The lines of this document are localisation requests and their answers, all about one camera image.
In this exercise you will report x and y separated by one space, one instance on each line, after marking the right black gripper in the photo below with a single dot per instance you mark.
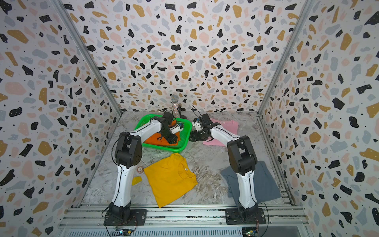
193 136

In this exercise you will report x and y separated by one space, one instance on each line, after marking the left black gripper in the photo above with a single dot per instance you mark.
172 140

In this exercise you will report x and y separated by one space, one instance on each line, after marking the orange t-shirt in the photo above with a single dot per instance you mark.
158 140

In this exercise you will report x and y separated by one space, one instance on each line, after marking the yellow t-shirt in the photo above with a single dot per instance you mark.
170 179

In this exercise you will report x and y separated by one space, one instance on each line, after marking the grey-blue t-shirt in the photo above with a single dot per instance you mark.
264 184

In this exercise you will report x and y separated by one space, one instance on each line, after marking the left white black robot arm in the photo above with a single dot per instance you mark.
128 154

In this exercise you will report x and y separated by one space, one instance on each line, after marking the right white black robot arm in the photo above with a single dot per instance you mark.
242 158

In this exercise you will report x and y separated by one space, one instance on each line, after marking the green plastic basket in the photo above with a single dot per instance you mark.
183 136

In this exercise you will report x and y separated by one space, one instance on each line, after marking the round poker chip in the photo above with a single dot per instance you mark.
140 170

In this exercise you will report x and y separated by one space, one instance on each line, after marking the yellow wooden block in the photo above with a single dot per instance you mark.
136 180

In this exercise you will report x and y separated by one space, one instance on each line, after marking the left circuit board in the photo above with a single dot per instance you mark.
123 232

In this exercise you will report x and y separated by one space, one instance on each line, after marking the circuit board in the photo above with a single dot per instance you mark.
249 232
123 232

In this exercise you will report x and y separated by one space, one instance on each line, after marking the right circuit board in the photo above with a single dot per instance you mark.
249 232

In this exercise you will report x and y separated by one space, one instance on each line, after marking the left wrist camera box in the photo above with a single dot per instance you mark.
179 126

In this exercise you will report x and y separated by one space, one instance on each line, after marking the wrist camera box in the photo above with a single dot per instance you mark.
179 126
197 124

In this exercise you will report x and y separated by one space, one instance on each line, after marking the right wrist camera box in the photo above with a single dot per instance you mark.
197 124

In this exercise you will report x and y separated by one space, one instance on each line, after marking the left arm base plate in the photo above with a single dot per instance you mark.
131 217

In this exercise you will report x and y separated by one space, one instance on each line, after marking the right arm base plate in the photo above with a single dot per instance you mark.
235 216

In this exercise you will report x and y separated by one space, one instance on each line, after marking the aluminium mounting rail frame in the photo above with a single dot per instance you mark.
190 220

